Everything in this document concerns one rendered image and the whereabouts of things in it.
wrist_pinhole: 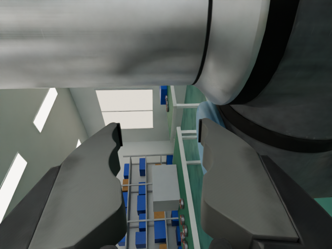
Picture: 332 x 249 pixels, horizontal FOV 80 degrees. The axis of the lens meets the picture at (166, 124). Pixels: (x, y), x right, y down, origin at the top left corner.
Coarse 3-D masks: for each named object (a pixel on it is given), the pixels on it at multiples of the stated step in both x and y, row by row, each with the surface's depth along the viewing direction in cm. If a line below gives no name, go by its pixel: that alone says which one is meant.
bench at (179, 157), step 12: (180, 132) 258; (192, 132) 264; (180, 144) 246; (180, 156) 236; (180, 168) 239; (180, 180) 242; (180, 192) 245; (192, 204) 197; (192, 216) 190; (180, 228) 254; (192, 228) 183; (192, 240) 180
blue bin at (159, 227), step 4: (164, 220) 524; (156, 224) 517; (160, 224) 517; (164, 224) 518; (156, 228) 511; (160, 228) 511; (164, 228) 511; (156, 232) 504; (160, 232) 505; (164, 232) 505; (156, 236) 498; (160, 236) 499; (164, 236) 499; (156, 240) 504; (160, 240) 507; (164, 240) 510
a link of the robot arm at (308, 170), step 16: (208, 112) 19; (224, 112) 18; (240, 128) 17; (256, 128) 16; (256, 144) 17; (272, 144) 16; (288, 144) 15; (304, 144) 15; (320, 144) 15; (288, 160) 16; (304, 160) 16; (320, 160) 16; (304, 176) 18; (320, 176) 19; (320, 192) 20
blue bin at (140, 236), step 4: (136, 232) 503; (140, 232) 503; (144, 232) 504; (136, 236) 497; (140, 236) 497; (144, 236) 498; (136, 240) 491; (140, 240) 491; (144, 240) 492; (136, 244) 485; (140, 244) 487; (144, 244) 490; (136, 248) 512; (140, 248) 515
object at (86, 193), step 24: (96, 144) 10; (120, 144) 12; (72, 168) 8; (96, 168) 8; (120, 168) 11; (72, 192) 7; (96, 192) 7; (120, 192) 7; (48, 216) 6; (72, 216) 6; (96, 216) 6; (120, 216) 7; (48, 240) 6; (72, 240) 6; (96, 240) 6; (120, 240) 7
